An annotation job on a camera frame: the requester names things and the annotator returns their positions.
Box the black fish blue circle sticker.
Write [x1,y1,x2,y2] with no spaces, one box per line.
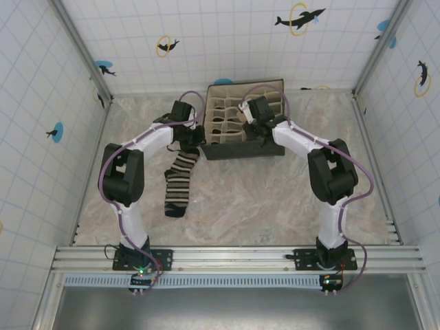
[45,122,65,144]

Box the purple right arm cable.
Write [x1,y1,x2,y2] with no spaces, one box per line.
[240,85,375,294]

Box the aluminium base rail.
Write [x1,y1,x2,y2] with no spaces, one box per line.
[50,245,427,275]

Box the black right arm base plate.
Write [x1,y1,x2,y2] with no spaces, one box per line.
[294,247,358,272]

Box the grey fabric organizer box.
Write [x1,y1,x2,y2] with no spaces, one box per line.
[200,78,287,162]

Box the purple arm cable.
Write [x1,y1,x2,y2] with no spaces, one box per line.
[240,85,375,294]
[98,90,204,294]

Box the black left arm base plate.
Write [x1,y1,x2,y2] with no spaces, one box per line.
[112,249,174,272]

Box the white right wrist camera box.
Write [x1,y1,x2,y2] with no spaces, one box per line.
[238,101,256,124]

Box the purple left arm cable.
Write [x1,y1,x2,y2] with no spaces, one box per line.
[98,90,204,294]

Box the aluminium frame post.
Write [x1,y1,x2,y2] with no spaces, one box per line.
[352,0,415,96]
[50,0,113,101]

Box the light blue slotted cable duct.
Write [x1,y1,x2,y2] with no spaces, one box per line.
[63,274,344,289]

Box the black and white striped sock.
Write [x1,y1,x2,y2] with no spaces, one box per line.
[163,147,201,219]

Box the black shark blue circle sticker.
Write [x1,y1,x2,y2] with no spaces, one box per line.
[94,60,117,78]

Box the grey metal panel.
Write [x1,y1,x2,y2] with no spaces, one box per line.
[51,287,424,330]

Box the large black dolphin ring sticker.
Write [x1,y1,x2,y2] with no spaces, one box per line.
[274,2,327,37]

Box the black dolphin yellow ring sticker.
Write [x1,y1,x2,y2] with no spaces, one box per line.
[413,60,432,98]
[156,34,180,58]

